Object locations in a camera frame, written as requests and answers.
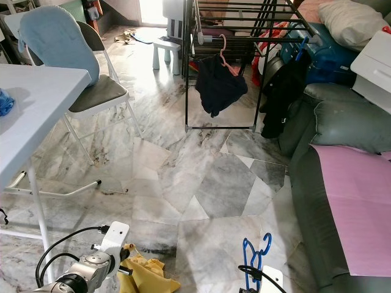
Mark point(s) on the navy blue garment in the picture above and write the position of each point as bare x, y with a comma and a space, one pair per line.
220, 85

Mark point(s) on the crumpled blue cloth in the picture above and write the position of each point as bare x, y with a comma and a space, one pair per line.
6, 102

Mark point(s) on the black garment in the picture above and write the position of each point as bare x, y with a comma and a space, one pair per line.
284, 97

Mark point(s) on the red cloth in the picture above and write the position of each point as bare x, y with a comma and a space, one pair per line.
387, 28

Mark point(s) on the grey folding chair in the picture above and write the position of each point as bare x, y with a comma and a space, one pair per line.
101, 94

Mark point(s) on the black metal drying rack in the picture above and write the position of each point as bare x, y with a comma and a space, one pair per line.
220, 127

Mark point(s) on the blue hard suitcase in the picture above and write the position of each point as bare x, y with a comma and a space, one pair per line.
333, 64

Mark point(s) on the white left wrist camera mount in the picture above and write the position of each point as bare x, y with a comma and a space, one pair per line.
115, 241

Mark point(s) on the grey green sofa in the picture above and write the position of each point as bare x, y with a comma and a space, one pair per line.
348, 119

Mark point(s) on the pink mat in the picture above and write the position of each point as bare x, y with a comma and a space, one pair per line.
354, 207

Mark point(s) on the red clothes heap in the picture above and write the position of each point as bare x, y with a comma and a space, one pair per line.
259, 49

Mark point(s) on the pink plastic hanger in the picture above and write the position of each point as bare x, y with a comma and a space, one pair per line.
225, 58

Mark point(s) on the blue plastic hanger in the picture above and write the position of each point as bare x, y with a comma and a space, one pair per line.
250, 262
303, 49

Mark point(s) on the beige pillow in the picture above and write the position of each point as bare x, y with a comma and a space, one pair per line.
351, 24

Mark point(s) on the pale blue folding table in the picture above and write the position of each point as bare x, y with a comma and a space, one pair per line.
43, 110

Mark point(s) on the yellow garment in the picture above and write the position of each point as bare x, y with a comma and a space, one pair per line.
149, 278

